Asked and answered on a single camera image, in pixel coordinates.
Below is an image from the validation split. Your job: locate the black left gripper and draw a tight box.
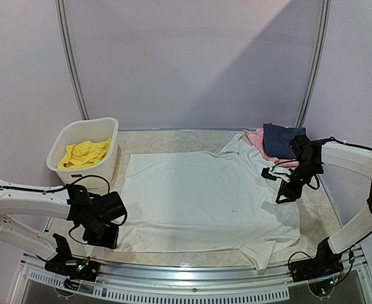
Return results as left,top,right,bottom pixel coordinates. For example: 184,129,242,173
83,217,119,249

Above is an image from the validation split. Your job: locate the white t-shirt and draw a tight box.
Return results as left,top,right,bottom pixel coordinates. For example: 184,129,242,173
118,134,300,270

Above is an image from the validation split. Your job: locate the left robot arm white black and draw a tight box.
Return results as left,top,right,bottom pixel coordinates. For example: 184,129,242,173
0,179,127,275

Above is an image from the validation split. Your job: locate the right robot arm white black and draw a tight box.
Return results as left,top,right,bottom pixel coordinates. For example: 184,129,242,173
276,136,372,276

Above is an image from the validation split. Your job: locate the white plastic laundry basket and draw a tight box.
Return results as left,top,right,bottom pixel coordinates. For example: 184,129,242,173
46,117,119,189

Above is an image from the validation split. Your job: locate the folded navy blue garment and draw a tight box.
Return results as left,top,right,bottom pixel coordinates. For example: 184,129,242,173
262,123,306,160

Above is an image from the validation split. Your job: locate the folded pink garment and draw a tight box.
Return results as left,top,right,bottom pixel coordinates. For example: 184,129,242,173
244,128,298,168

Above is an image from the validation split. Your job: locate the yellow garment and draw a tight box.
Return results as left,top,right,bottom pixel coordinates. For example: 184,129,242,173
57,138,112,170

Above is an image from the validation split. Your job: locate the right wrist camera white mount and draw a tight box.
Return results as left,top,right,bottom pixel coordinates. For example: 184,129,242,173
261,167,293,182

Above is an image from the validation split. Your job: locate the front aluminium rail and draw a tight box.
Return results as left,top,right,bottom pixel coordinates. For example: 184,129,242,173
11,249,372,303

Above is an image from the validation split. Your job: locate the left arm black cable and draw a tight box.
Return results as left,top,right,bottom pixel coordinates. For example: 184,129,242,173
0,174,127,244

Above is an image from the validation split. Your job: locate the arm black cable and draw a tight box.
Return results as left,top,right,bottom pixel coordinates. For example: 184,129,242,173
0,174,127,244
269,136,372,191

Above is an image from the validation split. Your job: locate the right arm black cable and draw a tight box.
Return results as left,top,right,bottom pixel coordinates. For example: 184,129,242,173
269,136,372,191

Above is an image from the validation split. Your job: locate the right aluminium frame post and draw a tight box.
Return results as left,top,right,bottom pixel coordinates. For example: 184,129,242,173
295,0,331,128

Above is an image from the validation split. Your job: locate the aluminium frame post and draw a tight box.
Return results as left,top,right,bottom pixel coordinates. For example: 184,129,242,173
55,0,90,120
295,0,331,128

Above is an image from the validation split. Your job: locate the left aluminium frame post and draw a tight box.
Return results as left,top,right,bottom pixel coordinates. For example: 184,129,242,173
55,0,90,120

